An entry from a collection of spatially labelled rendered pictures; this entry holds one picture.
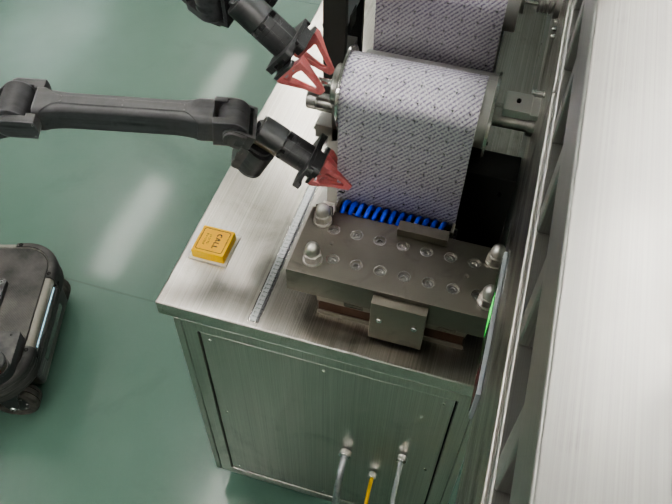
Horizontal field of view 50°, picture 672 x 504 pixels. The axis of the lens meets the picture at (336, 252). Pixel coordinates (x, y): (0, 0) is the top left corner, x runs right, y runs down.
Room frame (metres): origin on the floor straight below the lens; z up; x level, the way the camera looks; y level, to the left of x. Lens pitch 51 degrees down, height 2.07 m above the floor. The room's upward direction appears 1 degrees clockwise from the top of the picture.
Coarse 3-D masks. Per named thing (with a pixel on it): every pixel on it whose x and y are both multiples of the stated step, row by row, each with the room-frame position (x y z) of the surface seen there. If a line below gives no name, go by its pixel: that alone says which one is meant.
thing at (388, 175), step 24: (360, 144) 0.96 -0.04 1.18; (384, 144) 0.94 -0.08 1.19; (360, 168) 0.96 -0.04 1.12; (384, 168) 0.94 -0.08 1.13; (408, 168) 0.93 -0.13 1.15; (432, 168) 0.92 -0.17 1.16; (456, 168) 0.91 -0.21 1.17; (360, 192) 0.95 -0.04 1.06; (384, 192) 0.94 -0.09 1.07; (408, 192) 0.93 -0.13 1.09; (432, 192) 0.92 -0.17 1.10; (456, 192) 0.91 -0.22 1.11; (432, 216) 0.92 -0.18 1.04; (456, 216) 0.90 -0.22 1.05
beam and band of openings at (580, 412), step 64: (576, 0) 0.96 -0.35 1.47; (640, 0) 0.67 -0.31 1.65; (576, 64) 0.65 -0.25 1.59; (640, 64) 0.56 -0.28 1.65; (576, 128) 0.48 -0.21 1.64; (640, 128) 0.47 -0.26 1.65; (576, 192) 0.40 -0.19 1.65; (640, 192) 0.40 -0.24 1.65; (576, 256) 0.33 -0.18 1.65; (640, 256) 0.33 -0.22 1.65; (576, 320) 0.27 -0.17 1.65; (640, 320) 0.28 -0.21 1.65; (512, 384) 0.33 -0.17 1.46; (576, 384) 0.23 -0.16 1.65; (640, 384) 0.23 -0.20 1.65; (512, 448) 0.23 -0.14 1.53; (576, 448) 0.18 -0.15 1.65; (640, 448) 0.18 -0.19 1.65
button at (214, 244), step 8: (200, 232) 0.96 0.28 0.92; (208, 232) 0.96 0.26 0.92; (216, 232) 0.96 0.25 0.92; (224, 232) 0.96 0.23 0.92; (232, 232) 0.96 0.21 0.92; (200, 240) 0.94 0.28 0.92; (208, 240) 0.94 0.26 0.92; (216, 240) 0.94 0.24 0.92; (224, 240) 0.94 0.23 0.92; (232, 240) 0.94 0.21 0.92; (192, 248) 0.92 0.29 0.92; (200, 248) 0.92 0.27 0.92; (208, 248) 0.92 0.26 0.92; (216, 248) 0.92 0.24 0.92; (224, 248) 0.92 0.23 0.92; (200, 256) 0.91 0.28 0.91; (208, 256) 0.90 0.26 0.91; (216, 256) 0.90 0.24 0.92; (224, 256) 0.90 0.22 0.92
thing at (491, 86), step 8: (488, 80) 0.99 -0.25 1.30; (488, 88) 0.96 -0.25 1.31; (488, 96) 0.94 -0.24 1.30; (488, 104) 0.93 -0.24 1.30; (480, 112) 0.92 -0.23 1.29; (488, 112) 0.92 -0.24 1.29; (480, 120) 0.92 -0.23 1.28; (480, 128) 0.91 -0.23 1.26; (480, 136) 0.91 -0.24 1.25; (480, 144) 0.91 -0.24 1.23
